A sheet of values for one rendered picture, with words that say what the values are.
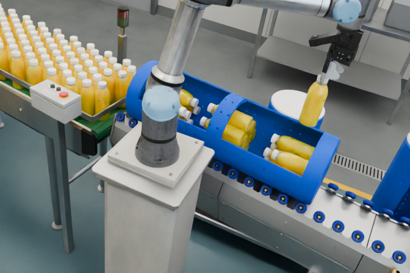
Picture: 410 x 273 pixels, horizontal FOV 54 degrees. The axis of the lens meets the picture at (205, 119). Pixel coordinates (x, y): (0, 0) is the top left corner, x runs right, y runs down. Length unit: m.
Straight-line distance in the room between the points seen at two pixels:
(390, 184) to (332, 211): 0.59
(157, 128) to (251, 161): 0.45
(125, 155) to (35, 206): 1.54
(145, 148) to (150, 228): 0.28
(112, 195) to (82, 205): 1.40
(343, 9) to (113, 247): 1.14
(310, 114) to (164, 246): 0.70
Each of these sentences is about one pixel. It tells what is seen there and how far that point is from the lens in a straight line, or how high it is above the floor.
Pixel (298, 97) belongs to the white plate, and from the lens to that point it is 2.15.
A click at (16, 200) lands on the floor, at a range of 2.90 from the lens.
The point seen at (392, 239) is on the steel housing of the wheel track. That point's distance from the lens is 1.75.
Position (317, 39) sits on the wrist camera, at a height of 1.58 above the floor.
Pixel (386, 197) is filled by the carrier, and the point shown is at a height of 0.71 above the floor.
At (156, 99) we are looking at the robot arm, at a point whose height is 1.40.
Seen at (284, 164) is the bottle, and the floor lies 1.11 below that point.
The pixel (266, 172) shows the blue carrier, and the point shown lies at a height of 1.08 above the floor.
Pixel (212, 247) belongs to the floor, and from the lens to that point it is 2.62.
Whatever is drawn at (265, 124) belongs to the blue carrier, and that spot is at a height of 1.09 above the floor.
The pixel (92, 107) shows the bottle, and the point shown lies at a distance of 1.96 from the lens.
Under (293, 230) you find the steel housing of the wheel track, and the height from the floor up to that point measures 0.86.
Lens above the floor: 2.08
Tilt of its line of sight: 35 degrees down
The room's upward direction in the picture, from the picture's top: 10 degrees clockwise
